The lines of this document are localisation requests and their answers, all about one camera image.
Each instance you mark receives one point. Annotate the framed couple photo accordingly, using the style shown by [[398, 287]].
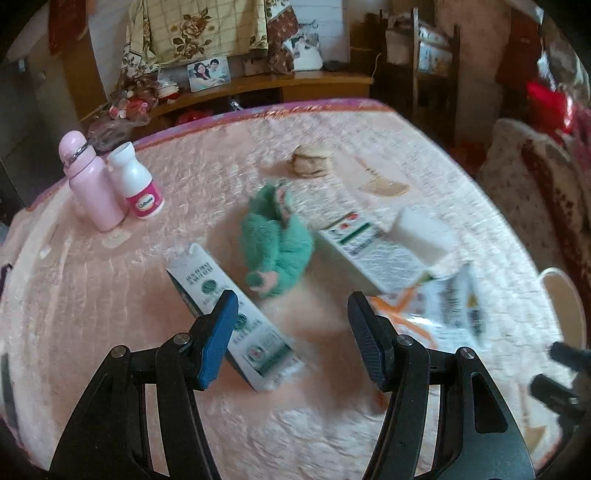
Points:
[[208, 74]]

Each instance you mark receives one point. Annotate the white green striped medicine box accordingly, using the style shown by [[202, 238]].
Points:
[[374, 258]]

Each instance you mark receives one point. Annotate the white orange patterned plastic bag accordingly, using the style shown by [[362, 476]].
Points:
[[443, 304]]

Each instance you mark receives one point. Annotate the dark wooden rack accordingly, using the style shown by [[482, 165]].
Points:
[[415, 69]]

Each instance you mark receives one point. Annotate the white carton teal round logo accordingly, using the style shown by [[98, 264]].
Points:
[[251, 332]]

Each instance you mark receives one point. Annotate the floral brown white blanket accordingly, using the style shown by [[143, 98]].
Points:
[[540, 175]]

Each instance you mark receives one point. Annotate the yellow floral checked cloth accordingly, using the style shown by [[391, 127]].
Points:
[[198, 27]]

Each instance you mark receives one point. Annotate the black small device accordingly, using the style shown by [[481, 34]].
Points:
[[334, 66]]

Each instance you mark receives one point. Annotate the pink quilted mattress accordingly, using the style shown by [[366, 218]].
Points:
[[184, 194]]

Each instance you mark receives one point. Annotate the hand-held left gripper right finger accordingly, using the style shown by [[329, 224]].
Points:
[[369, 341]]

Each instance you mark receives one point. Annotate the red gold wall hanging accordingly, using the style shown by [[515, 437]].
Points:
[[67, 23]]

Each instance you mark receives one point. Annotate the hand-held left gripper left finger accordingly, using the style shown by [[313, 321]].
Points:
[[217, 341]]

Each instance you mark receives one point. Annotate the wedding photo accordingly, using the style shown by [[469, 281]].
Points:
[[304, 50]]

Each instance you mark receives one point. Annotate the brown patterned cloth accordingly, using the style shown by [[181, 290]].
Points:
[[281, 37]]

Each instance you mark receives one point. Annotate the white round bin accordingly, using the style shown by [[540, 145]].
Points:
[[563, 300]]

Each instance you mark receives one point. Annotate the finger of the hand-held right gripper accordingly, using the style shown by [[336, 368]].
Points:
[[551, 393], [565, 356]]

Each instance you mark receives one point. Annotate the red cloth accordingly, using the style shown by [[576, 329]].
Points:
[[549, 101]]

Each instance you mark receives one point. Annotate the floral fabric bundle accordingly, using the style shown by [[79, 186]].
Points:
[[134, 97]]

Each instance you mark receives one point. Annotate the white bottle pink label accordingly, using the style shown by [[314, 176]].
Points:
[[138, 184]]

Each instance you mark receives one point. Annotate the wooden cabinet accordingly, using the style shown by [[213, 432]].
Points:
[[300, 85]]

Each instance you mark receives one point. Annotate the green towel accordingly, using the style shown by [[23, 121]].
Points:
[[277, 244]]

